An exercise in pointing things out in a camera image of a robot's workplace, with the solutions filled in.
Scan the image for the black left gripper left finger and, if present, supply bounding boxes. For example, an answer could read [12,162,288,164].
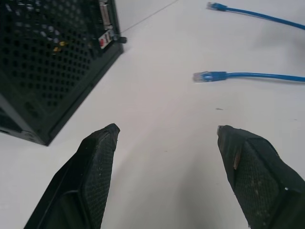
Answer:
[23,123,121,229]

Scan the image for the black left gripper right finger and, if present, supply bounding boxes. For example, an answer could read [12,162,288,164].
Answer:
[216,125,305,229]

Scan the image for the black perforated computer case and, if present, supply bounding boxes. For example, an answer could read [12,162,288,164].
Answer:
[0,0,125,146]

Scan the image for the blue ethernet cable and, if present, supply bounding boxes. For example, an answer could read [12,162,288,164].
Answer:
[193,1,305,83]

